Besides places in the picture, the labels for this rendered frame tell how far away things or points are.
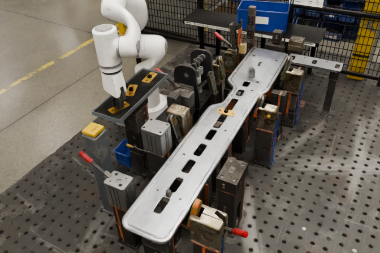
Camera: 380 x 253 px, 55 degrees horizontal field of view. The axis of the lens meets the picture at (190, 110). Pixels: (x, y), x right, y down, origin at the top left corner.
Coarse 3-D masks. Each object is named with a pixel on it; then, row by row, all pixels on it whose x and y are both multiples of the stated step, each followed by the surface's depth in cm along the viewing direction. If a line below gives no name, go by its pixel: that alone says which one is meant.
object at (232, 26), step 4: (232, 24) 192; (232, 28) 192; (232, 32) 194; (236, 32) 196; (232, 36) 195; (236, 36) 197; (232, 40) 196; (236, 40) 198; (232, 44) 198; (236, 44) 200; (232, 48) 199; (236, 48) 201
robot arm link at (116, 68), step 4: (120, 64) 132; (100, 68) 132; (104, 68) 130; (108, 68) 130; (112, 68) 130; (116, 68) 131; (120, 68) 133; (104, 72) 131; (108, 72) 131; (112, 72) 131
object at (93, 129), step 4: (92, 124) 138; (96, 124) 138; (84, 128) 136; (88, 128) 136; (92, 128) 136; (96, 128) 136; (100, 128) 136; (84, 132) 134; (88, 132) 134; (92, 132) 134; (96, 132) 134; (92, 136) 133
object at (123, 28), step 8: (152, 0) 416; (160, 0) 411; (168, 0) 405; (184, 0) 395; (192, 0) 389; (152, 8) 424; (160, 8) 418; (176, 8) 407; (184, 8) 402; (168, 16) 419; (176, 16) 413; (184, 16) 407; (120, 24) 462; (152, 24) 439; (160, 24) 433; (176, 24) 419; (184, 24) 413; (120, 32) 473; (160, 32) 436; (168, 32) 430; (192, 32) 413
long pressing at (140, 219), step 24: (240, 72) 194; (264, 72) 193; (240, 96) 177; (216, 120) 162; (240, 120) 162; (192, 144) 150; (216, 144) 150; (168, 168) 140; (192, 168) 140; (144, 192) 131; (192, 192) 130; (144, 216) 123; (168, 216) 122; (168, 240) 116
